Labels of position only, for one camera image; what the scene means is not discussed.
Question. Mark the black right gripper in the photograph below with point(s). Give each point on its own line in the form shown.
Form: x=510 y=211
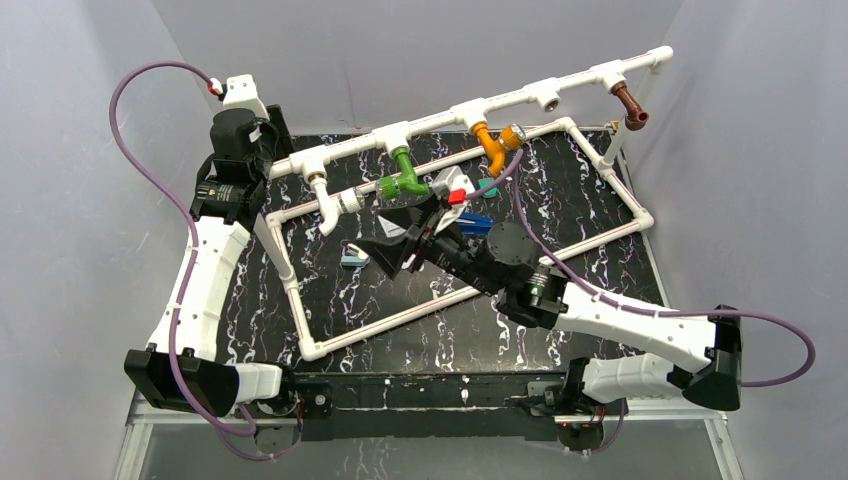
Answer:
x=393 y=252

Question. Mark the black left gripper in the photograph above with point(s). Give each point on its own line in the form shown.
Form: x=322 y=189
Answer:
x=277 y=129

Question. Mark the white plastic faucet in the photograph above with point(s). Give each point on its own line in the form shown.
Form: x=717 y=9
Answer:
x=349 y=201

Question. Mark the white PVC pipe frame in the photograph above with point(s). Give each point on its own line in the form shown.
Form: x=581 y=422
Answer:
x=626 y=79

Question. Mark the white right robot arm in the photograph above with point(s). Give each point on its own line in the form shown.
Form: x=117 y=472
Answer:
x=693 y=356

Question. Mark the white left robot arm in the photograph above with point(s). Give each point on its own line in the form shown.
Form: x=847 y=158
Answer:
x=230 y=189

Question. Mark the white plastic package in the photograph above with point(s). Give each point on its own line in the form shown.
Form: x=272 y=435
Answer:
x=389 y=228

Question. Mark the light blue small clip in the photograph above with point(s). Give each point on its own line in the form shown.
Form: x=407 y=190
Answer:
x=354 y=257

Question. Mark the green plastic faucet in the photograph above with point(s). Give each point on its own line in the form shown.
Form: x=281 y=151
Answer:
x=405 y=182

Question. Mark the blue stapler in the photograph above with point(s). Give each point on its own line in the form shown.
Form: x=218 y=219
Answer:
x=474 y=225

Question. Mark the teal small box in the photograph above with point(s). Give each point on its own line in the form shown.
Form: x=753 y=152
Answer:
x=488 y=188

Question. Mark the orange plastic faucet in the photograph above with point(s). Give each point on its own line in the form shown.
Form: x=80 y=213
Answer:
x=511 y=138

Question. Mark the brown plastic faucet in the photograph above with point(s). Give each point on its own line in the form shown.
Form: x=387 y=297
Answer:
x=635 y=116

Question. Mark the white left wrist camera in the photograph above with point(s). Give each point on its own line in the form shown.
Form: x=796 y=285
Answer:
x=239 y=92

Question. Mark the black metal base rail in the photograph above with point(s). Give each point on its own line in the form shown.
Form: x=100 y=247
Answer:
x=320 y=407

